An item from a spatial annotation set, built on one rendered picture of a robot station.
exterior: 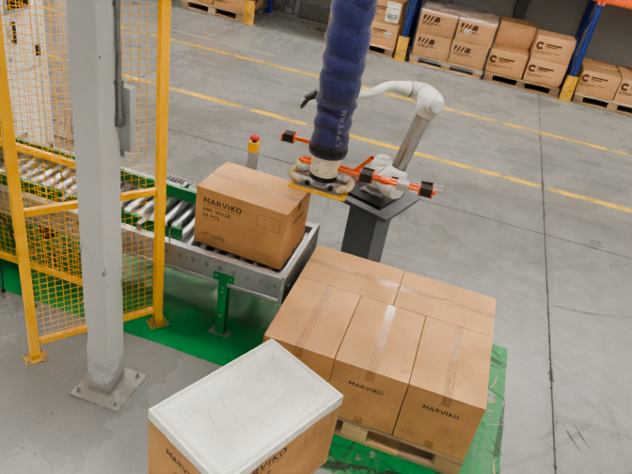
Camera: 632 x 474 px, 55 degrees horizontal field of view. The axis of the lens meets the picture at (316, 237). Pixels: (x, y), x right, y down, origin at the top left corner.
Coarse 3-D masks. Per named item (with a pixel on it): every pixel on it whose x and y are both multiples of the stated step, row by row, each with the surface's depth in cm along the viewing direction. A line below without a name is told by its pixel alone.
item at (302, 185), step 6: (306, 180) 355; (288, 186) 355; (294, 186) 354; (300, 186) 354; (306, 186) 354; (312, 186) 355; (330, 186) 353; (312, 192) 353; (318, 192) 352; (324, 192) 352; (330, 192) 353; (336, 192) 354; (336, 198) 351; (342, 198) 350
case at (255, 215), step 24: (240, 168) 395; (216, 192) 366; (240, 192) 369; (264, 192) 374; (288, 192) 379; (216, 216) 374; (240, 216) 368; (264, 216) 362; (288, 216) 357; (216, 240) 383; (240, 240) 377; (264, 240) 370; (288, 240) 373; (264, 264) 379
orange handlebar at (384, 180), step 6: (300, 138) 382; (306, 138) 382; (300, 156) 360; (306, 156) 361; (306, 162) 357; (342, 168) 354; (348, 168) 357; (354, 168) 357; (354, 174) 353; (372, 180) 352; (378, 180) 351; (384, 180) 350; (390, 180) 354; (396, 180) 353; (414, 186) 352
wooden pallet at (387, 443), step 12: (348, 420) 339; (336, 432) 346; (348, 432) 343; (360, 432) 340; (372, 432) 350; (372, 444) 343; (384, 444) 344; (396, 444) 345; (408, 444) 333; (408, 456) 339; (420, 456) 341; (432, 456) 342; (444, 456) 330; (432, 468) 337; (444, 468) 334; (456, 468) 332
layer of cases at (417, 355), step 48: (336, 288) 372; (384, 288) 379; (432, 288) 387; (288, 336) 329; (336, 336) 335; (384, 336) 341; (432, 336) 348; (480, 336) 354; (336, 384) 328; (384, 384) 318; (432, 384) 316; (480, 384) 321; (384, 432) 335; (432, 432) 324
